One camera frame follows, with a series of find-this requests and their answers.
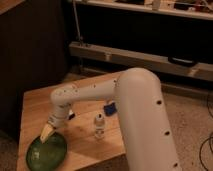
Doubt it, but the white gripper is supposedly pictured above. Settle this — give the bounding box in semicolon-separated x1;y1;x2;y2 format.
40;106;70;143

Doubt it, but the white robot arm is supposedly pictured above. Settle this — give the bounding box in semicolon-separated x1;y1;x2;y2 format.
40;68;182;171

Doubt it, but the black and white box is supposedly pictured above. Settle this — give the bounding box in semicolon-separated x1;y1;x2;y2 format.
68;113;75;120

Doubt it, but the small clear bottle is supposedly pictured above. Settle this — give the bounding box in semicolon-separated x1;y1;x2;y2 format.
94;114;105;139

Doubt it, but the small blue object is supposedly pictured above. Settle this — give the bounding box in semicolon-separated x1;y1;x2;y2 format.
103;103;117;116

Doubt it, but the metal stand pole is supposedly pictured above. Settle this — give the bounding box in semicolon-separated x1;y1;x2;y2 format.
72;0;83;46

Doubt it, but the long grey case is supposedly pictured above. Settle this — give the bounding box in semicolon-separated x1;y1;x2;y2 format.
69;42;213;81

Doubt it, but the cluttered white shelf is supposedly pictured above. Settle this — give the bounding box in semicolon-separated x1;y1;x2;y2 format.
74;0;213;21

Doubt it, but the black case handle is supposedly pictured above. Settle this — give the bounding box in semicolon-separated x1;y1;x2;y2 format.
168;57;198;67

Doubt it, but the black floor cable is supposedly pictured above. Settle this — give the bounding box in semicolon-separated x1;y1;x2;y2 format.
199;94;213;168

